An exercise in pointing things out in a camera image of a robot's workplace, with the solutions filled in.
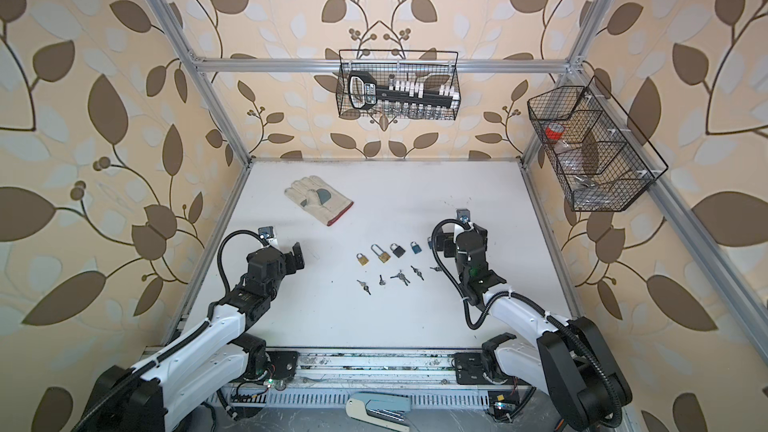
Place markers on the black socket set holder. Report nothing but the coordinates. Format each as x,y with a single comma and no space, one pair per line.
366,93

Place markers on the black wire basket wall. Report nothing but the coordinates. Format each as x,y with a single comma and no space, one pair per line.
604,161
433,66

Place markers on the black padlock keys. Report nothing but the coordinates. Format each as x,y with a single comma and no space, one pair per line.
401,276

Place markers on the brass padlock long shackle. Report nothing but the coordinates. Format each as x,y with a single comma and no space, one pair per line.
380,253

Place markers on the black wire basket back wall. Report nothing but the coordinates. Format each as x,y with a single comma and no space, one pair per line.
433,66

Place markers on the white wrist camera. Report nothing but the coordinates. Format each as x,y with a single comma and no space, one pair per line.
267,233
463,216

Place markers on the grey blue tool on floor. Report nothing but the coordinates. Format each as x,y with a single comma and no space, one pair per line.
380,409

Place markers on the brass padlock with keys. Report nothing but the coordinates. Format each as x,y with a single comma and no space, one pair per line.
362,259

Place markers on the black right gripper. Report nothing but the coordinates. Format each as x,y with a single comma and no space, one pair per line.
446,239

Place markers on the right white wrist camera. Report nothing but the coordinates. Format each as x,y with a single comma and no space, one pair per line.
463,216

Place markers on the white work glove red cuff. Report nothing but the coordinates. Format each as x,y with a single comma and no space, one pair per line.
320,200

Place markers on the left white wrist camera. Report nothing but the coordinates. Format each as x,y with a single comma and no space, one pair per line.
267,233

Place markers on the black wire basket right wall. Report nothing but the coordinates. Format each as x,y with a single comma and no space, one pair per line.
604,161

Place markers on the brass padlock keys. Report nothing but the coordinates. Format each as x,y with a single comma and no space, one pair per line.
364,286

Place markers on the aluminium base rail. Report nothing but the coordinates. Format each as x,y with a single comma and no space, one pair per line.
395,380

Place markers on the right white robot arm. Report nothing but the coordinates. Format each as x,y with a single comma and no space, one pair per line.
567,357

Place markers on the black padlock with keys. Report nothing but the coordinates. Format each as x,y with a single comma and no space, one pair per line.
397,250

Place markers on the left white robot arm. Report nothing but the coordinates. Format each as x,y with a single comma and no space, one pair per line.
159,392

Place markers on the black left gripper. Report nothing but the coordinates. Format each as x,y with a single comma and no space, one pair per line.
287,259

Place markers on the red capped item in basket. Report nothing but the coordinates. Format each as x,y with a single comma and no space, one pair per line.
554,132

